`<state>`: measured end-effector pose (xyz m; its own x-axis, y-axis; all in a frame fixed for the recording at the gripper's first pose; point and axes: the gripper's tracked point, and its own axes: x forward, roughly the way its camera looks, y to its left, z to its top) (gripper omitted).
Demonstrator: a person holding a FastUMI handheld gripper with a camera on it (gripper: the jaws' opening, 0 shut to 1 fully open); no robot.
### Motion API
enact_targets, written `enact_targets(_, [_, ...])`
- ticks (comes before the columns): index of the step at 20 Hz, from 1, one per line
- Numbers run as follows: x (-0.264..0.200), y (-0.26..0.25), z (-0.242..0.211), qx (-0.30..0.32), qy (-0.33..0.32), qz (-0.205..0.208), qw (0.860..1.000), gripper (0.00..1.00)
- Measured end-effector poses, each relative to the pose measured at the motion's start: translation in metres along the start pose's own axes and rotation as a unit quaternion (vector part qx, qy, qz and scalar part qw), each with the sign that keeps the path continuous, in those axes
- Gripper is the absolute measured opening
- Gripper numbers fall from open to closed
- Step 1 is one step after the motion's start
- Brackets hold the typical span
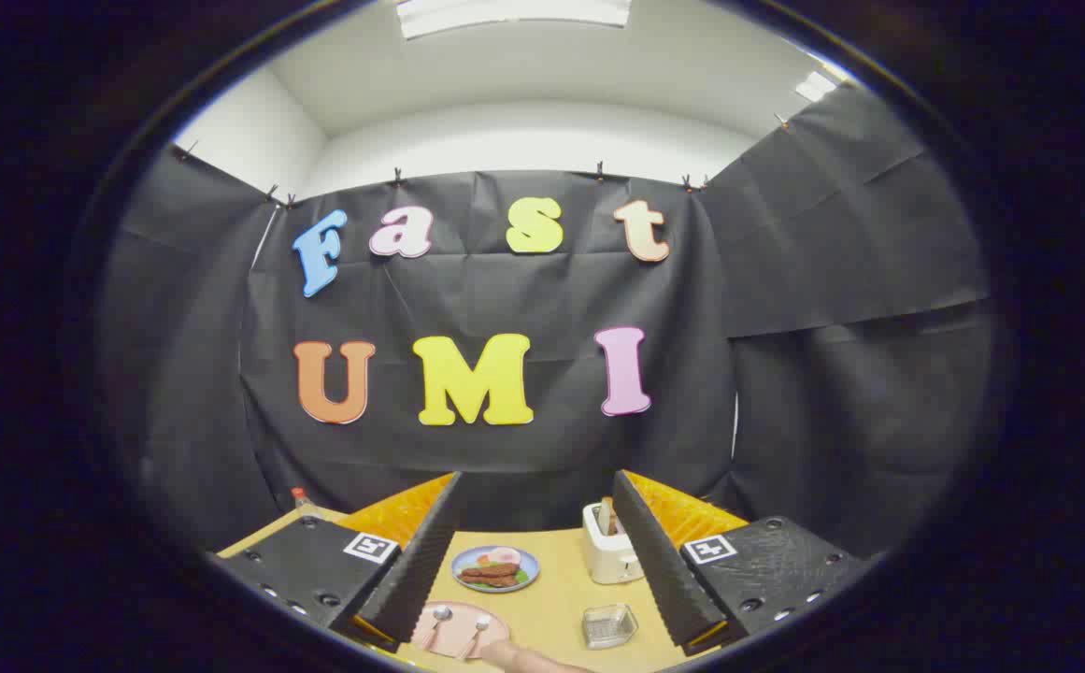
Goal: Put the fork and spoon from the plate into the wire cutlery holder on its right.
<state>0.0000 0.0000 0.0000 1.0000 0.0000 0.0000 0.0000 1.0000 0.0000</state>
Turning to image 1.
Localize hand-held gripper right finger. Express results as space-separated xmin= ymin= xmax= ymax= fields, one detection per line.
xmin=612 ymin=470 xmax=870 ymax=657

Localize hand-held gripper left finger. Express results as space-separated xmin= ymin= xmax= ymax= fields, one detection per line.
xmin=215 ymin=472 xmax=464 ymax=653

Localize white toaster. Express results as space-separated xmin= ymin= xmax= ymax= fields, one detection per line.
xmin=582 ymin=502 xmax=646 ymax=585

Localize blue round plate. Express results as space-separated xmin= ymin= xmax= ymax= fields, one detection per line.
xmin=451 ymin=546 xmax=540 ymax=594

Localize pink round plate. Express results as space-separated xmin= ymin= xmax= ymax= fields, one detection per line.
xmin=411 ymin=601 xmax=510 ymax=660

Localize long ceiling light panel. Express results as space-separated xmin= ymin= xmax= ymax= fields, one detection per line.
xmin=397 ymin=0 xmax=632 ymax=40

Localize metal wire cutlery basket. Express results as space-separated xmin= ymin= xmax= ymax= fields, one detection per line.
xmin=582 ymin=604 xmax=638 ymax=650

